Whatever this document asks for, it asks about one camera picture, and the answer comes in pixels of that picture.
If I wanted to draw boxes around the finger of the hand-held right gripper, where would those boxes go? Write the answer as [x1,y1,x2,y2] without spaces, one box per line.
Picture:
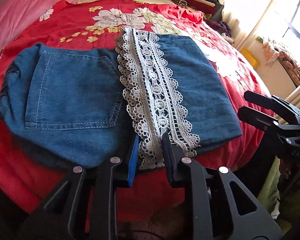
[243,91,300,125]
[237,106,300,141]

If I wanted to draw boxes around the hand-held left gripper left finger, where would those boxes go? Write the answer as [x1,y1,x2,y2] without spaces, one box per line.
[17,134,140,240]

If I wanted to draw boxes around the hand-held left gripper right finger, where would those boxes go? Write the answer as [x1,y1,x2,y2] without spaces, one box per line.
[162,132,283,240]

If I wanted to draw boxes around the blue denim lace-trimmed shorts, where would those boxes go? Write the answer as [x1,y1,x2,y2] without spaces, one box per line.
[0,26,243,171]

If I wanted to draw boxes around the yellow box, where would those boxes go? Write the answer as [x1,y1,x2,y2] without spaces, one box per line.
[240,48,260,68]

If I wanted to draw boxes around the floral patterned cloth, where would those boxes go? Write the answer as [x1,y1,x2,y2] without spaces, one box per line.
[256,36,300,85]

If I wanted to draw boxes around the green cloth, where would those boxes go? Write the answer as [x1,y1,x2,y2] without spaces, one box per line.
[257,155,283,220]

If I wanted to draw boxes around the polka dot cloth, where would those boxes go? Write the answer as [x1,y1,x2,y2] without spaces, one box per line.
[117,205,190,240]

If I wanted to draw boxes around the window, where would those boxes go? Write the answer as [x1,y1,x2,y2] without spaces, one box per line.
[255,0,300,65]

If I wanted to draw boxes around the cream curtain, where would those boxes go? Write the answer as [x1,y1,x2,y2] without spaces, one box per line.
[217,0,293,63]

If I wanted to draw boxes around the purple cloth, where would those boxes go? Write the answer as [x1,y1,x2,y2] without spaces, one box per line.
[206,20,234,43]

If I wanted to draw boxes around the red floral bedsheet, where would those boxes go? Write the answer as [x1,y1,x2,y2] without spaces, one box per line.
[0,0,275,214]

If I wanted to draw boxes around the pink quilt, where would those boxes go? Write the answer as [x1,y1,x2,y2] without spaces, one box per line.
[0,0,93,63]

